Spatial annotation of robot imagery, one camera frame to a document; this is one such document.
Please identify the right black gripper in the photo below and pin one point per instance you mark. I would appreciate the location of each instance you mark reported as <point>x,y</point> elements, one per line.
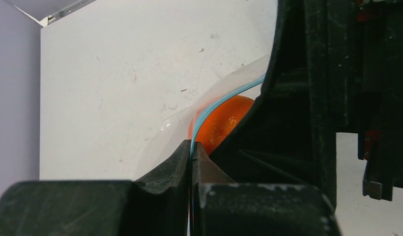
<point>288,137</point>

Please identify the aluminium frame rail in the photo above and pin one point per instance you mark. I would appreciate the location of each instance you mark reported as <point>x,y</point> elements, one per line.
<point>77,5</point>

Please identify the orange fruit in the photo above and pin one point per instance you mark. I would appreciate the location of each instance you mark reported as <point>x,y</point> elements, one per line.
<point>220,122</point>

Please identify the clear zip top bag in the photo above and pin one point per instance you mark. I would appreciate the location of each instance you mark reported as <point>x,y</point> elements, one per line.
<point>201,110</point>

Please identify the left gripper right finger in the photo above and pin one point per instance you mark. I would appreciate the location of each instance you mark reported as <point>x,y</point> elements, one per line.
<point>223,207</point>

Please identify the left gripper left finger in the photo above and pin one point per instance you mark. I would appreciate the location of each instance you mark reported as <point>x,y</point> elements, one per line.
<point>68,208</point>

